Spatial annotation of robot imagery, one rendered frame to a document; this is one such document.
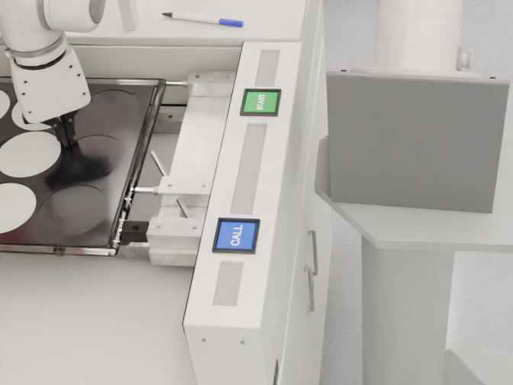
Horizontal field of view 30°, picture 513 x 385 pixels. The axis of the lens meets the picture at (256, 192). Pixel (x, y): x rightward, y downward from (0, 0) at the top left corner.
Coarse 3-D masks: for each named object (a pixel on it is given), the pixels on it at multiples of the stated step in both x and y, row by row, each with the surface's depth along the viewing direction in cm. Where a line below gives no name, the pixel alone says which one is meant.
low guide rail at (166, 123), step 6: (162, 114) 158; (168, 114) 158; (174, 114) 158; (180, 114) 158; (156, 120) 157; (162, 120) 157; (168, 120) 157; (174, 120) 157; (180, 120) 157; (144, 126) 159; (156, 126) 158; (162, 126) 158; (168, 126) 158; (174, 126) 158; (180, 126) 158; (156, 132) 159; (162, 132) 159; (168, 132) 159; (174, 132) 159
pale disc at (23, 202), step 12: (0, 192) 141; (12, 192) 141; (24, 192) 141; (0, 204) 140; (12, 204) 140; (24, 204) 139; (0, 216) 138; (12, 216) 138; (24, 216) 138; (0, 228) 136; (12, 228) 136
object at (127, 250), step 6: (108, 246) 139; (120, 246) 139; (126, 246) 139; (132, 246) 139; (138, 246) 138; (144, 246) 138; (120, 252) 140; (126, 252) 140; (132, 252) 140; (138, 252) 140; (144, 252) 139; (132, 258) 141; (138, 258) 141; (144, 258) 140
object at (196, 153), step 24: (192, 96) 156; (192, 120) 152; (216, 120) 151; (192, 144) 148; (216, 144) 148; (192, 168) 144; (168, 216) 138; (192, 216) 138; (168, 264) 135; (192, 264) 134
